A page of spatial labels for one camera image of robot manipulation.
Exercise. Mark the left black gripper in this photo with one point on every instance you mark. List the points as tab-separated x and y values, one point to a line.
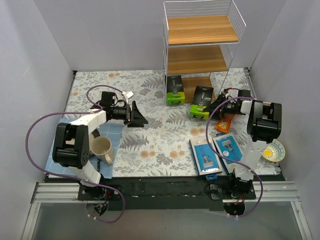
130	114

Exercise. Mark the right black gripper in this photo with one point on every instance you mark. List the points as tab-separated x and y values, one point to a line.
222	106

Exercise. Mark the black green razor box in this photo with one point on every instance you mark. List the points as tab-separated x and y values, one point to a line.
175	94
202	98

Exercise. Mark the orange BIC razor pack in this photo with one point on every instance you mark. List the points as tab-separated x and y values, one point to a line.
224	124

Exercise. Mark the blue harry's razor box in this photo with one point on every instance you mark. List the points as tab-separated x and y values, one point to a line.
227	146
206	160

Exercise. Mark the white wire wooden shelf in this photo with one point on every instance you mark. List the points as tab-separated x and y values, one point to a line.
197	36

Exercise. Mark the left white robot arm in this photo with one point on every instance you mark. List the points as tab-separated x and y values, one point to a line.
77	141

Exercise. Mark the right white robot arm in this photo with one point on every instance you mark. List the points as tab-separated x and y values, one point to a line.
263	126

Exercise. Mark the floral table mat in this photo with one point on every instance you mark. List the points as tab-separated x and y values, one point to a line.
160	148

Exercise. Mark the dark rimmed ceramic plate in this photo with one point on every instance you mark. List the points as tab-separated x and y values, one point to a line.
92	136

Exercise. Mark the beige ceramic mug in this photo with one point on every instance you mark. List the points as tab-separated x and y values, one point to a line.
102	148

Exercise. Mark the dark knife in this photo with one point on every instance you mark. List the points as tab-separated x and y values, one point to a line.
98	165

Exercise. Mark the yellow patterned bowl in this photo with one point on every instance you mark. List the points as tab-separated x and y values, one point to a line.
274	152

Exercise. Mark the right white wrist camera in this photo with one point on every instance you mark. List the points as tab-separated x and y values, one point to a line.
225	93

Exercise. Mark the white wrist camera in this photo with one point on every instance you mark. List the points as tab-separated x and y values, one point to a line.
126	95
225	93

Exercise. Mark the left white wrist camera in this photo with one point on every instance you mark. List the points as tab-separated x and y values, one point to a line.
126	95

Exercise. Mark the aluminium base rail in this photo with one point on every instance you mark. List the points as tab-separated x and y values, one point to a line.
273	191

